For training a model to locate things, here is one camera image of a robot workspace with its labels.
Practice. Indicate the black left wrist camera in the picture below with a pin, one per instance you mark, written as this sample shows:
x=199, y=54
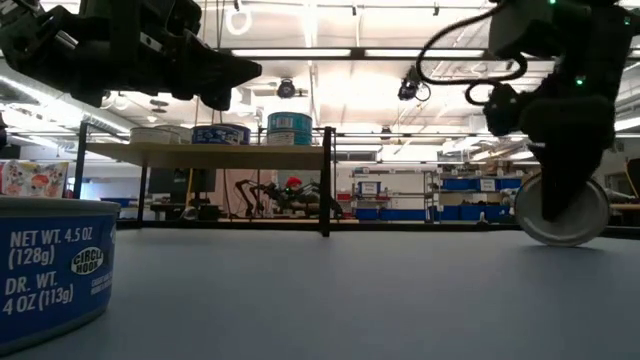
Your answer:
x=160, y=25

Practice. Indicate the round black ceiling fixture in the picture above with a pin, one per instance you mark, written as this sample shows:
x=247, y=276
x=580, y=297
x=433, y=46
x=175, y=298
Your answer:
x=286, y=88

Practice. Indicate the blue table mat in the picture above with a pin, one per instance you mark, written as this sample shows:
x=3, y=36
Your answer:
x=325, y=300

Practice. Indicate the black ceiling camera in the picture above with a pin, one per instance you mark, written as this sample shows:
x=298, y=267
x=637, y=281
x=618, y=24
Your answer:
x=410, y=85

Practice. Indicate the blue box white label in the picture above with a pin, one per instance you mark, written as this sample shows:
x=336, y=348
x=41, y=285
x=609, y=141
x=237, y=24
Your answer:
x=369, y=188

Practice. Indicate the dark blue label tuna can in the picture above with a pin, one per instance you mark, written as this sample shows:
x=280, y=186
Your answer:
x=245, y=135
x=50, y=270
x=215, y=135

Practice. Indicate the metal shelving rack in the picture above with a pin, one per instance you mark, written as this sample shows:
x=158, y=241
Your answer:
x=435, y=192

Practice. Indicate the person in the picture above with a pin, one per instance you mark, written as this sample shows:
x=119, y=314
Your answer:
x=294, y=184

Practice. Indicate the wooden shelf black frame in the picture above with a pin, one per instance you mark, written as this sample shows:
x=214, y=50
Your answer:
x=200, y=156

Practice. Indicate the wooden background table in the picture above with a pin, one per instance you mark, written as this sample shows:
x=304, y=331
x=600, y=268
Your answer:
x=625, y=206

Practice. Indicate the black overhead crossbeam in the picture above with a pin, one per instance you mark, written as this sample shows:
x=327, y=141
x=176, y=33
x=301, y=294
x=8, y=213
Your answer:
x=357, y=53

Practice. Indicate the grey background robot arm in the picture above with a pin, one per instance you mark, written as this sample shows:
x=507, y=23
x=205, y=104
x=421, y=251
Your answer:
x=620, y=195

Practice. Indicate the black metal rig frame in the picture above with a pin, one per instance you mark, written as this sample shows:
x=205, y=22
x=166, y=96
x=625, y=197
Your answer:
x=400, y=226

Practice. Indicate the blue storage bin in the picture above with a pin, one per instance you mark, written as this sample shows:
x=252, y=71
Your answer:
x=470, y=213
x=507, y=183
x=117, y=202
x=457, y=184
x=395, y=214

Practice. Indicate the silver ventilation duct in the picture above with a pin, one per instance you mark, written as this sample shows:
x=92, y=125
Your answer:
x=30, y=107

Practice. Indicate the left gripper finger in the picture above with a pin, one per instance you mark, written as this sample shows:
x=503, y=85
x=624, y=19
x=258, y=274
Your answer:
x=217, y=97
x=225, y=67

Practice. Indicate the colourful printed package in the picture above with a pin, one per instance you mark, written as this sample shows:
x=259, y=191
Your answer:
x=32, y=178

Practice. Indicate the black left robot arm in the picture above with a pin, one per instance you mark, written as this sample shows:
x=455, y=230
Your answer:
x=35, y=45

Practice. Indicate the fluorescent ceiling light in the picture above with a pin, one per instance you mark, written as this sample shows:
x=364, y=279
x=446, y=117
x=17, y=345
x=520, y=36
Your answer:
x=290, y=52
x=425, y=53

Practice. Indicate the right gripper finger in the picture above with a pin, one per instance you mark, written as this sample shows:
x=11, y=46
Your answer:
x=565, y=185

